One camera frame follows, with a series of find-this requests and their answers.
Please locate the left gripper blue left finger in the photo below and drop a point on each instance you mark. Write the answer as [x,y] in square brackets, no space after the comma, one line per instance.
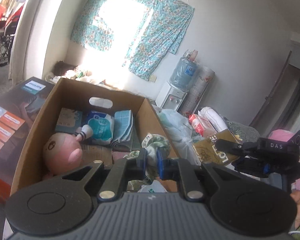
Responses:
[141,163]

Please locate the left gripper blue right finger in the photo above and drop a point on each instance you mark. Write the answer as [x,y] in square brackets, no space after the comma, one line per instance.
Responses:
[163,164]

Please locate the blue checkered towel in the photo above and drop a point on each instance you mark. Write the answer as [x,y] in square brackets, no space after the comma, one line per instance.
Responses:
[123,128]

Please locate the blue wet wipes pack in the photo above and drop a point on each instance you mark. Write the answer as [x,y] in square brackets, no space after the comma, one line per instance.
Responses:
[102,125]

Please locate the pink plush pig doll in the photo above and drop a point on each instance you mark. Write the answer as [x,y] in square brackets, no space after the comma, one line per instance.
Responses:
[63,152]

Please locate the blue mask box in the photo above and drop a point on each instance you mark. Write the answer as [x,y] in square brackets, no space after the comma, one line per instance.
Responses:
[68,121]

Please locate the white yogurt cup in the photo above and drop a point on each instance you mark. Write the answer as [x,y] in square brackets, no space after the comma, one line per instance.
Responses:
[155,187]

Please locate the person's right hand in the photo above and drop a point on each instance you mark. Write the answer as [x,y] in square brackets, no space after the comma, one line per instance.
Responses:
[296,197]

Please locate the white tied plastic bag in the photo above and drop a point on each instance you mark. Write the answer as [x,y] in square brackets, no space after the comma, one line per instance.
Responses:
[181,134]

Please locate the green leaf pattern pillow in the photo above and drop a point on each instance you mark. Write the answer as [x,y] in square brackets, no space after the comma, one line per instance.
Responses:
[241,132]

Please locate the pink wet wipes pack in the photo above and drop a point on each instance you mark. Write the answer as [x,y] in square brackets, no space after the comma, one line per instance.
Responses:
[202,126]

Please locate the white water dispenser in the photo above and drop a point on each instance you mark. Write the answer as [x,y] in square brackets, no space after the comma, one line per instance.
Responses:
[170,97]

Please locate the blue water jug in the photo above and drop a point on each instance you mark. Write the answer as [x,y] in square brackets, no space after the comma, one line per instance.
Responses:
[183,74]

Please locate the rolled floral mat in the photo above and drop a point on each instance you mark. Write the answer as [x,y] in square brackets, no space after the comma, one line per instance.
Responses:
[195,94]

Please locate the brown cardboard box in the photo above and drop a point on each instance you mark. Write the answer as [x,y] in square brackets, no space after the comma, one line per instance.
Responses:
[82,97]

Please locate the pile of bags on floor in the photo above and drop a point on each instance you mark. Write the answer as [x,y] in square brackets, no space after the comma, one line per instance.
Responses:
[80,72]

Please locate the black Philips foot-bath box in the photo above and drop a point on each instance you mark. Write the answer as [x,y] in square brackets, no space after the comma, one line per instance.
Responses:
[19,108]

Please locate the floral teal curtain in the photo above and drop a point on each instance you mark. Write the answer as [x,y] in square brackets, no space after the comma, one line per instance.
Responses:
[140,32]

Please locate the wheelchair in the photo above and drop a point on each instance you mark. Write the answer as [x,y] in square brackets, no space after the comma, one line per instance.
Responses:
[8,28]

